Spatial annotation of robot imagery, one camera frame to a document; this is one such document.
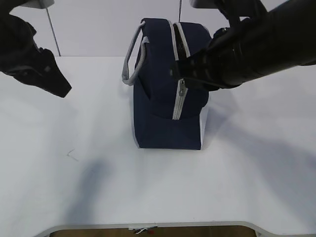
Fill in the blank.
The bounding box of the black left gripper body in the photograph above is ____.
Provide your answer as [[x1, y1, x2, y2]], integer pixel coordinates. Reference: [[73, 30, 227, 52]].
[[0, 46, 59, 86]]

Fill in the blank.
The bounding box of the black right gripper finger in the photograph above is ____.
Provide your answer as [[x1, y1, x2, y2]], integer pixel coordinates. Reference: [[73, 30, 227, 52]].
[[176, 74, 220, 92], [170, 51, 209, 79]]

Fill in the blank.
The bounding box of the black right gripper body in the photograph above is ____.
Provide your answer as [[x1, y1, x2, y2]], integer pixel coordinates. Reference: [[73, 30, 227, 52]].
[[197, 27, 247, 90]]

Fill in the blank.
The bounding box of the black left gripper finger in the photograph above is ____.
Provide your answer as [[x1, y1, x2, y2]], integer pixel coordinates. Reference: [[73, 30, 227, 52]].
[[22, 49, 72, 98]]

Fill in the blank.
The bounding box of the navy blue lunch bag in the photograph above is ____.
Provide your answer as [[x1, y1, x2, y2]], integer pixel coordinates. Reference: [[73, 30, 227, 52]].
[[121, 18, 211, 150]]

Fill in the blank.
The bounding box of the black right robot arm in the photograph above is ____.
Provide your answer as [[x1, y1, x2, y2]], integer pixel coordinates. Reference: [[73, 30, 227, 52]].
[[170, 0, 316, 91]]

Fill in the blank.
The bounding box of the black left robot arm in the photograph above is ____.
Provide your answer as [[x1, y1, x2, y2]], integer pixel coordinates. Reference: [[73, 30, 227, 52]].
[[0, 0, 72, 98]]

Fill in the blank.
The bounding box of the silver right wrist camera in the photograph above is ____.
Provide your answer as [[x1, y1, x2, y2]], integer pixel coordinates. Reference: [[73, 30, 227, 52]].
[[190, 0, 217, 9]]

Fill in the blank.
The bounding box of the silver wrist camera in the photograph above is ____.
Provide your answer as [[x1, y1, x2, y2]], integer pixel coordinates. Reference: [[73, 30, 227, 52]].
[[190, 0, 217, 9], [20, 0, 55, 9]]

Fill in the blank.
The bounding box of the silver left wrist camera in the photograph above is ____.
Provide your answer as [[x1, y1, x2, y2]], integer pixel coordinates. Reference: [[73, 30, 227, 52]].
[[20, 0, 55, 9]]

